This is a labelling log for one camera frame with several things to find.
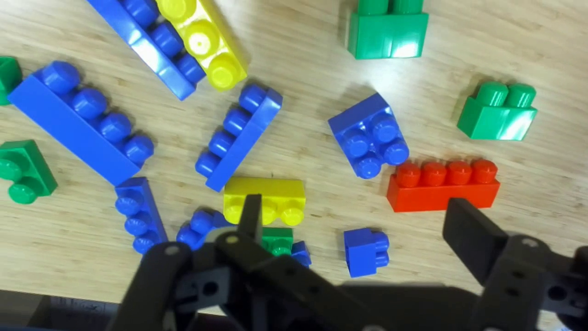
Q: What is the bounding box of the green two-stud block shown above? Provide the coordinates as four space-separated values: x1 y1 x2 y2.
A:
344 0 432 60
0 137 59 205
456 80 540 143
0 53 24 106

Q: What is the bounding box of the blue square two-by-two block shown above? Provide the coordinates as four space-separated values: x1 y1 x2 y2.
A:
327 90 412 180

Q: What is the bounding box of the blue three-stud block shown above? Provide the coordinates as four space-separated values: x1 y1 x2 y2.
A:
193 80 285 193
290 238 313 270

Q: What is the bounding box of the blue two-stud block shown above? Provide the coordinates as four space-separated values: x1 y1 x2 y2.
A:
175 205 232 251

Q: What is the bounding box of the small green block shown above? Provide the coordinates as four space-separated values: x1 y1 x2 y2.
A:
259 226 296 257

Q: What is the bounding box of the small blue block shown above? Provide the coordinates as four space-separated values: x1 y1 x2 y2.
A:
342 226 392 279

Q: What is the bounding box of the narrow blue four-stud block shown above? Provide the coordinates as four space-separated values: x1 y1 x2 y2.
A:
114 174 169 255

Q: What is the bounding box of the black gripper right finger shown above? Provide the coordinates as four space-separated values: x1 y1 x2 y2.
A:
443 196 588 331

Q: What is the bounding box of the large blue four-stud block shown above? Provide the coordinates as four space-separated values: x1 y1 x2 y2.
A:
6 58 158 187

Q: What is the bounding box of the long blue four-stud block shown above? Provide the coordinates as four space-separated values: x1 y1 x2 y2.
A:
86 0 208 102

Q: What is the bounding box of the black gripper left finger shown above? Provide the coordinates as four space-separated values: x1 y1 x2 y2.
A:
109 193 369 331

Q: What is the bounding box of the yellow two-stud block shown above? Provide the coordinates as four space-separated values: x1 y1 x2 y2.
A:
221 174 309 227

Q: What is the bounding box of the red four-stud block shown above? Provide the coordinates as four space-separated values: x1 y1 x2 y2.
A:
384 156 502 215

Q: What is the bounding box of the long yellow block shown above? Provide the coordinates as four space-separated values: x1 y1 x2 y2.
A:
154 0 250 91

